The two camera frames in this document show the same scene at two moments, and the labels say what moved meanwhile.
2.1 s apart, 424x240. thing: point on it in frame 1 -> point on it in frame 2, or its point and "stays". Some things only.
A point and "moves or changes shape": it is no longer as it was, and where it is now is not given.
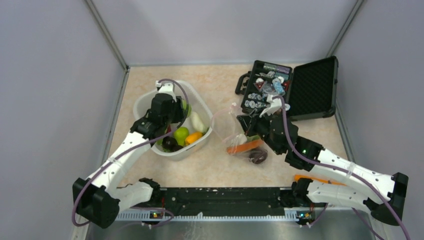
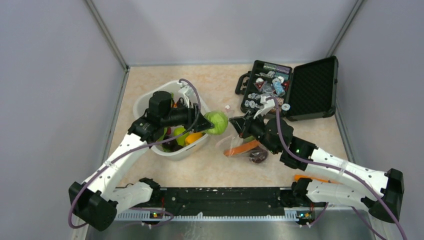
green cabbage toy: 184,104 moves or changes shape
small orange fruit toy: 192,137 stays
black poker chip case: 309,89 stays
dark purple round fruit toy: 258,156 stays
